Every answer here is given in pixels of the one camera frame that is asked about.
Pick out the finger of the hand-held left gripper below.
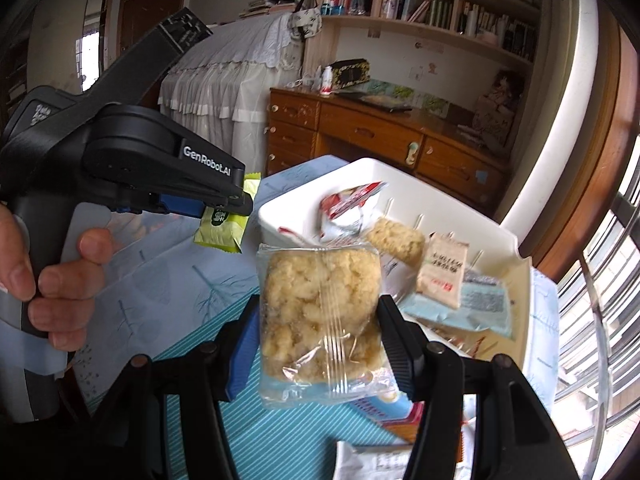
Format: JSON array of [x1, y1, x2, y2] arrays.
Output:
[[119, 180, 254, 218], [80, 7, 215, 108]]

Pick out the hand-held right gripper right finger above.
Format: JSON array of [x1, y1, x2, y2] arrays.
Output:
[[375, 294, 568, 480]]

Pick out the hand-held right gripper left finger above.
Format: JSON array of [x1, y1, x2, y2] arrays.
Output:
[[82, 294, 261, 480]]

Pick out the green snack packet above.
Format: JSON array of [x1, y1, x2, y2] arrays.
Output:
[[194, 172, 262, 254]]

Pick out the clear puffed rice packet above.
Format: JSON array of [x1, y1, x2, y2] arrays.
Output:
[[256, 241, 401, 408]]

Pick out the white plastic storage box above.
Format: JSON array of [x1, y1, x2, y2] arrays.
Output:
[[256, 157, 535, 376]]

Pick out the person's left hand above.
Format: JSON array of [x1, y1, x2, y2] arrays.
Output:
[[0, 202, 123, 353]]

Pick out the brown wooden door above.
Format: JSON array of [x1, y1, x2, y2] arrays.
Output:
[[117, 0, 187, 63]]

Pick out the blue biscuit packet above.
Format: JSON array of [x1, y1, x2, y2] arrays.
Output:
[[345, 390, 426, 428]]

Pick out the white lace covered furniture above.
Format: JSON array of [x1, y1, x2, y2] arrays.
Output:
[[159, 12, 307, 173]]

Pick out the pale blue tree-print tablecloth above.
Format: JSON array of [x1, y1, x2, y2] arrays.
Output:
[[0, 155, 558, 480]]

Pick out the orange snack packet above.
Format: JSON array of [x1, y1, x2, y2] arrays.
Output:
[[380, 405, 426, 445]]

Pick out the beige bread packet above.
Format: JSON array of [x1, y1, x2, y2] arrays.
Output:
[[414, 232, 471, 311]]

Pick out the white and grey snack packet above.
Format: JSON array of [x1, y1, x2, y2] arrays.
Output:
[[332, 440, 418, 480]]

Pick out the patterned cloth bag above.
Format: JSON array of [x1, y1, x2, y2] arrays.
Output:
[[289, 7, 323, 41]]

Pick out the red and white snack packet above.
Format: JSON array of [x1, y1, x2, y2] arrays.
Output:
[[316, 180, 389, 247]]

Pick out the red and blue books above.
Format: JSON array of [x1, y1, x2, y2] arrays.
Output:
[[327, 0, 373, 16]]

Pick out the black patterned pouch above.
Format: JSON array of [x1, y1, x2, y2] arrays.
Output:
[[331, 58, 372, 92]]

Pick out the wooden desk with drawers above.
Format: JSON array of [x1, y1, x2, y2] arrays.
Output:
[[266, 86, 512, 217]]

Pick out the barred window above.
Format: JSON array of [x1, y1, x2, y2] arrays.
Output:
[[545, 150, 640, 461]]

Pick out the green printed picture strip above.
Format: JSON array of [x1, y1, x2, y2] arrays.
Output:
[[370, 80, 451, 111]]

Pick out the long row of books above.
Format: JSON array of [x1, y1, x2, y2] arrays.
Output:
[[382, 0, 540, 63]]

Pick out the dark-haired doll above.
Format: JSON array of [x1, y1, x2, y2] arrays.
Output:
[[472, 69, 518, 153]]

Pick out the wooden window frame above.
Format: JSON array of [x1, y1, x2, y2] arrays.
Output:
[[495, 20, 640, 281]]

